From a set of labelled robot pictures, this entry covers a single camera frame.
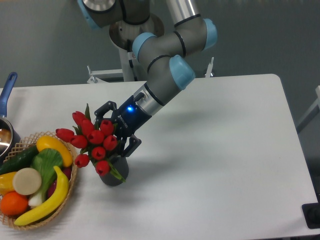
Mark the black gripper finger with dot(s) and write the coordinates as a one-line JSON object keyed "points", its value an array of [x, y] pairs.
{"points": [[101, 111], [127, 145]]}

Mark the white furniture leg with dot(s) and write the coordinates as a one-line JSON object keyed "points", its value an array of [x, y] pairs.
{"points": [[310, 113]]}

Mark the yellow banana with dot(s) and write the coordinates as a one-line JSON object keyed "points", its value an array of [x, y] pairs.
{"points": [[50, 205]]}

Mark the dark grey ribbed vase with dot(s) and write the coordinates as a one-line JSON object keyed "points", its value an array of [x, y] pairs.
{"points": [[120, 164]]}

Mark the yellow bell pepper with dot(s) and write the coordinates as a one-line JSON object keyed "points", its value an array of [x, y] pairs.
{"points": [[6, 183]]}

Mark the green bok choy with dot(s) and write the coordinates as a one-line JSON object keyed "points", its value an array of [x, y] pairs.
{"points": [[44, 163]]}

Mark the green cucumber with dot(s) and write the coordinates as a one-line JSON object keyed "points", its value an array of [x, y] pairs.
{"points": [[21, 160]]}

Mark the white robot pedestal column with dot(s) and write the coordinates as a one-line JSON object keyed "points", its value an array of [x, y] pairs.
{"points": [[127, 65]]}

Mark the blue handled saucepan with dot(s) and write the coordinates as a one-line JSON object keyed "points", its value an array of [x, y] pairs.
{"points": [[8, 136]]}

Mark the yellow squash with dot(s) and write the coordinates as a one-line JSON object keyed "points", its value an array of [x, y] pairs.
{"points": [[50, 142]]}

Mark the beige round slice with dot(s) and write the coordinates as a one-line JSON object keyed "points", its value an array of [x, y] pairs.
{"points": [[27, 181]]}

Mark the purple red vegetable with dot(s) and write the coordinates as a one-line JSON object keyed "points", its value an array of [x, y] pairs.
{"points": [[68, 172]]}

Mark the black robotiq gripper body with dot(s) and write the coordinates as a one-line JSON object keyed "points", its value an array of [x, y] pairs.
{"points": [[128, 117]]}

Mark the woven wicker basket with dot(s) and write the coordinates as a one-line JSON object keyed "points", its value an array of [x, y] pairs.
{"points": [[22, 145]]}

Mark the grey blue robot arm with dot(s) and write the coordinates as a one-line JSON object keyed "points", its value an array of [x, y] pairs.
{"points": [[160, 55]]}

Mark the orange fruit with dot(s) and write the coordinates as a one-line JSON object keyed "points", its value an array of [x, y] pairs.
{"points": [[13, 204]]}

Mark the black device at edge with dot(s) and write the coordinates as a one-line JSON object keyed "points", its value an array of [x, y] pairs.
{"points": [[311, 212]]}

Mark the red tulip bouquet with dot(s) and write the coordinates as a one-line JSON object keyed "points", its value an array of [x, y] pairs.
{"points": [[97, 143]]}

